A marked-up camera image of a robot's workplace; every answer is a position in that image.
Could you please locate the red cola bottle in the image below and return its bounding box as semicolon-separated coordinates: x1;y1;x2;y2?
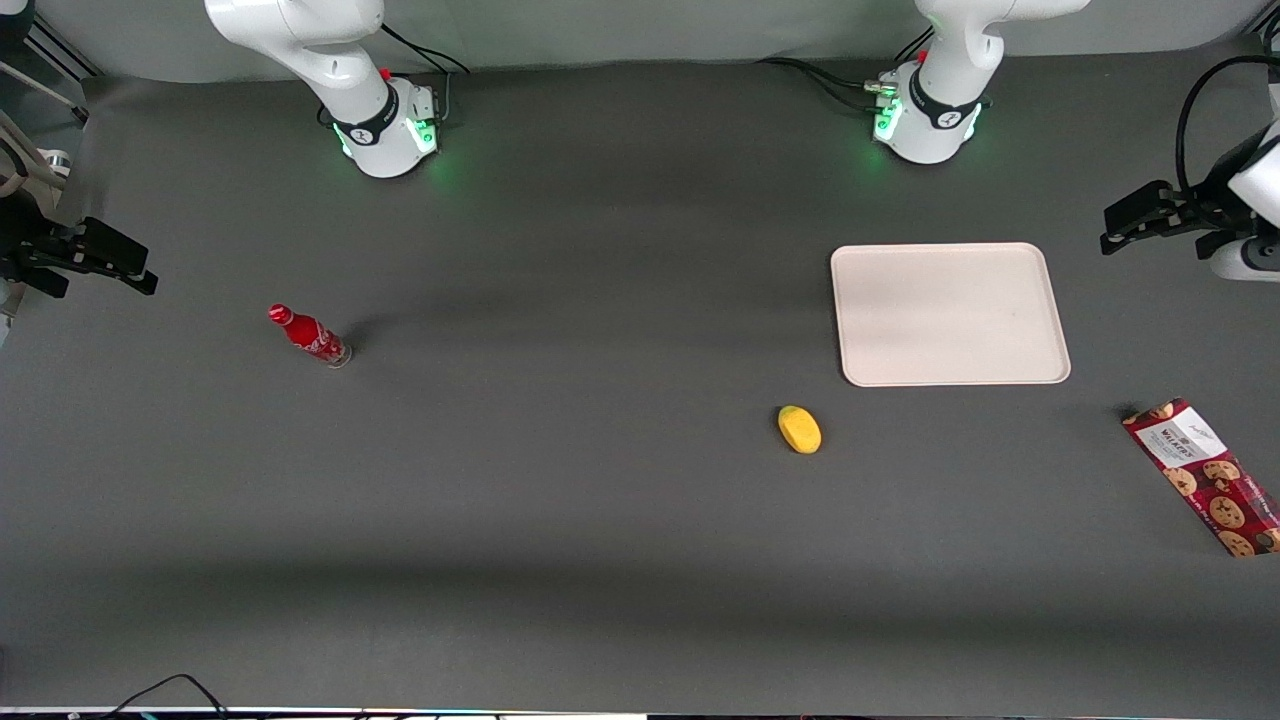
267;303;353;369

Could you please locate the black base cable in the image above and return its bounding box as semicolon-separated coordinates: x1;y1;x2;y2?
318;22;472;129
756;26;937;113

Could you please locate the beige plastic tray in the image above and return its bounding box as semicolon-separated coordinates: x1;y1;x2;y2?
830;242;1072;388

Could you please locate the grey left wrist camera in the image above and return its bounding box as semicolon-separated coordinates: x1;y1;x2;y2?
1209;236;1280;283

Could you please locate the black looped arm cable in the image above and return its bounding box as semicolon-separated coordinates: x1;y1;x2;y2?
1175;54;1280;197

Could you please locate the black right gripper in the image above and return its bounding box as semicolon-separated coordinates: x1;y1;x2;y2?
0;188;159;299

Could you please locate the red tartan cookie box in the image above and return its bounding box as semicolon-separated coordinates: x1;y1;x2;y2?
1121;397;1280;559

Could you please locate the yellow mango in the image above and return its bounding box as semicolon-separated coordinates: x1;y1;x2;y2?
777;405;823;456

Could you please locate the thin black cable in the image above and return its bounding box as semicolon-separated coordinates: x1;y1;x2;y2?
98;673;233;720

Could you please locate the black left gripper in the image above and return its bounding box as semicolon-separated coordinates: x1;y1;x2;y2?
1100;128;1269;261

